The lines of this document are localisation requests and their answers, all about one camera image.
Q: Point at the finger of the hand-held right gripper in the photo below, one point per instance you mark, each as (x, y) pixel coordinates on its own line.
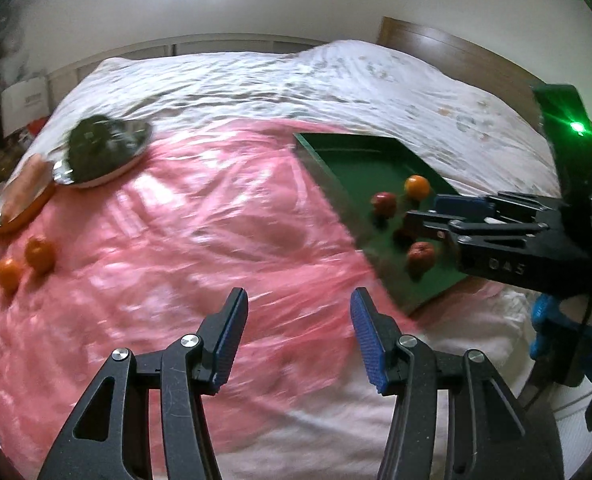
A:
(460, 205)
(425, 222)

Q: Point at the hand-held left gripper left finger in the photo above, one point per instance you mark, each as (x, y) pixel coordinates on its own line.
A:
(231, 340)

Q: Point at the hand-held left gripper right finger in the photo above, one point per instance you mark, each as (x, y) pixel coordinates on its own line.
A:
(368, 340)

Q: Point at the red apple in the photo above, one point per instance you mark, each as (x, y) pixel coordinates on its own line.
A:
(420, 256)
(383, 201)

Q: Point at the orange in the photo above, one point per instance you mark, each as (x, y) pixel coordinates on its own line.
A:
(417, 187)
(8, 274)
(40, 255)

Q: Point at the green tray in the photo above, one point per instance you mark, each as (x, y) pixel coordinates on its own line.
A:
(370, 160)

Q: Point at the pink plastic sheet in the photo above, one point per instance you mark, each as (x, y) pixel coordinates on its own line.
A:
(201, 240)

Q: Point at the wooden headboard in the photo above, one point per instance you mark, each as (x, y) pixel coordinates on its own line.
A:
(440, 50)

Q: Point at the white plate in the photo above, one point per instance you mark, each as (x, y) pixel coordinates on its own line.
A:
(136, 152)

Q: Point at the green leafy vegetable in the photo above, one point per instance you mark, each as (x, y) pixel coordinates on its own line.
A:
(103, 147)

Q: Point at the orange rimmed bowl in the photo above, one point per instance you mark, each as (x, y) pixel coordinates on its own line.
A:
(36, 207)

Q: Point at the carrot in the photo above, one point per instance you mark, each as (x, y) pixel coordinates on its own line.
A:
(23, 187)

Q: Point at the red bag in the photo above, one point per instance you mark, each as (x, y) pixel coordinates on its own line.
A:
(36, 127)

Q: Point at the white cardboard box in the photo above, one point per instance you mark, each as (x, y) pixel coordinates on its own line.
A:
(25, 105)

